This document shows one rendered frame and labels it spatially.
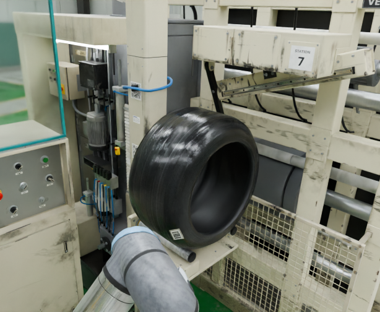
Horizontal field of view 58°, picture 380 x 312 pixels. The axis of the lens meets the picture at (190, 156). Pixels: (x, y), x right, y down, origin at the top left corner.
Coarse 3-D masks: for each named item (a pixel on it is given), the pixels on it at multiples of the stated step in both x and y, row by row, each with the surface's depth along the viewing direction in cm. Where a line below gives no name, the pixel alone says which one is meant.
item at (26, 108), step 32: (0, 0) 128; (32, 0) 136; (0, 32) 131; (32, 32) 139; (0, 64) 134; (32, 64) 143; (0, 96) 138; (32, 96) 147; (0, 128) 141; (32, 128) 151; (64, 128) 161
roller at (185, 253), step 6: (138, 222) 162; (156, 234) 154; (162, 240) 151; (168, 246) 149; (174, 246) 146; (180, 252) 144; (186, 252) 142; (192, 252) 142; (186, 258) 142; (192, 258) 142
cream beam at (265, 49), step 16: (208, 32) 148; (224, 32) 142; (240, 32) 136; (256, 32) 132; (272, 32) 127; (288, 32) 123; (304, 32) 126; (320, 32) 133; (192, 48) 156; (208, 48) 150; (224, 48) 144; (240, 48) 138; (256, 48) 133; (272, 48) 128; (288, 48) 124; (320, 48) 116; (336, 48) 124; (240, 64) 140; (256, 64) 135; (272, 64) 130; (288, 64) 125; (320, 64) 118
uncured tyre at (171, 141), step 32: (160, 128) 132; (192, 128) 126; (224, 128) 130; (160, 160) 124; (192, 160) 121; (224, 160) 172; (256, 160) 151; (160, 192) 122; (192, 192) 171; (224, 192) 170; (160, 224) 128; (192, 224) 130; (224, 224) 151
